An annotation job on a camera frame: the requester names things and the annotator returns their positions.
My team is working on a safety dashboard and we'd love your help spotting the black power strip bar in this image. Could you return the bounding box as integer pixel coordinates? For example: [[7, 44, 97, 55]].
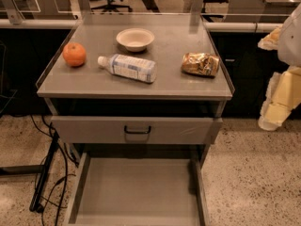
[[29, 133, 58, 212]]

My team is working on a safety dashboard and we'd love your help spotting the clear plastic water bottle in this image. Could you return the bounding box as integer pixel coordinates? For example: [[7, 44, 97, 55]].
[[98, 54, 157, 84]]

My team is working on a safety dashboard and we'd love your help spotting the closed upper grey drawer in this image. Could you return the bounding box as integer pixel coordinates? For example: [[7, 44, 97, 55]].
[[52, 116, 223, 144]]

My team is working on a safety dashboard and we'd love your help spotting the black floor cable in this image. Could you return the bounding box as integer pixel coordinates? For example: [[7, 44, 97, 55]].
[[29, 114, 80, 226]]

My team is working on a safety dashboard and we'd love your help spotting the black drawer handle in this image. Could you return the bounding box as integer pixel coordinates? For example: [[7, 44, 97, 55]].
[[123, 125, 151, 135]]

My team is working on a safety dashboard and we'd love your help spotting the orange fruit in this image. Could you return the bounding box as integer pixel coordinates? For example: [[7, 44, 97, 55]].
[[62, 42, 87, 67]]

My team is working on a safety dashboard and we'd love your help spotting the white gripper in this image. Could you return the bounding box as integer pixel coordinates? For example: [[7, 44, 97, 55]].
[[258, 4, 301, 131]]

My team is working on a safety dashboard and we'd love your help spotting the grey metal drawer cabinet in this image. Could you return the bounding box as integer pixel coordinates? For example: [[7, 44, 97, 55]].
[[37, 14, 233, 226]]

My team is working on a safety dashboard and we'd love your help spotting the white horizontal rail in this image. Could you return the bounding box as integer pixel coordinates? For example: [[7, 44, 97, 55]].
[[0, 19, 282, 33]]

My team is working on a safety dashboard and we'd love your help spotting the open middle grey drawer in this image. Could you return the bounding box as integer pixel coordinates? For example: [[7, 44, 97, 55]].
[[63, 153, 210, 226]]

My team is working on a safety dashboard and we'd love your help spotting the white paper bowl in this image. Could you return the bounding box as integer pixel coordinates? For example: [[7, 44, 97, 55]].
[[116, 28, 154, 52]]

